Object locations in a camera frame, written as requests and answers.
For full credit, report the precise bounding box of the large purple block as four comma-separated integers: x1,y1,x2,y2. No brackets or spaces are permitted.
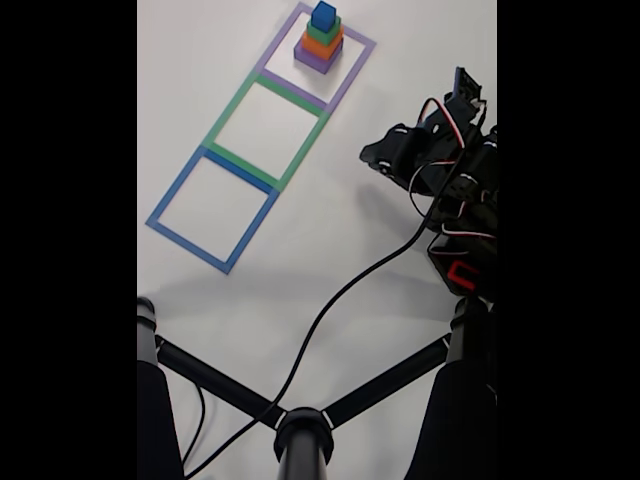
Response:
293,40,345,75

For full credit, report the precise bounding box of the orange block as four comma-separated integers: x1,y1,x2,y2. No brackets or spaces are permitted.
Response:
300,29,345,60

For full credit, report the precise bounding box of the green block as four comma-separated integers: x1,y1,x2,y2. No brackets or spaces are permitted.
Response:
305,14,344,46

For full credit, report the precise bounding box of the small blue block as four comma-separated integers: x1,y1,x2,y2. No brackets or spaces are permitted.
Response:
311,0,337,29

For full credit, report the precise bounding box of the purple tape square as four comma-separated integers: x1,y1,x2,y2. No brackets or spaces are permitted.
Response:
257,1,377,114

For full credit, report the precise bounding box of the red table clamp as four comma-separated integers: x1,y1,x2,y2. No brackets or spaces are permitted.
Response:
446,259,482,291

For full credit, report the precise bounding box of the green tape square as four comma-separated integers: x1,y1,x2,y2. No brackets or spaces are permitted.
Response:
205,69,332,194

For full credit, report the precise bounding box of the blue tape square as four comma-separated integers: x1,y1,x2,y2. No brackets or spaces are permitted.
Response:
145,144,280,275

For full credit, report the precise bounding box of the black tripod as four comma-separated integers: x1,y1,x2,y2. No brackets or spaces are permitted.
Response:
137,295,498,480

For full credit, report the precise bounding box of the red white servo wire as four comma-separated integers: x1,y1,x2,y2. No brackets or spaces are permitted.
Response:
408,97,498,241

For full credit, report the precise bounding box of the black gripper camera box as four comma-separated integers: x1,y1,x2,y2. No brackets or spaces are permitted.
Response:
444,66,487,121

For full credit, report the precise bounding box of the thick black cable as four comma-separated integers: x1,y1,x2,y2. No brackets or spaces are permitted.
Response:
184,149,466,480

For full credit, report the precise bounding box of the thin black cable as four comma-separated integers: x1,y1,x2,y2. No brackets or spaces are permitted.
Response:
180,385,207,466

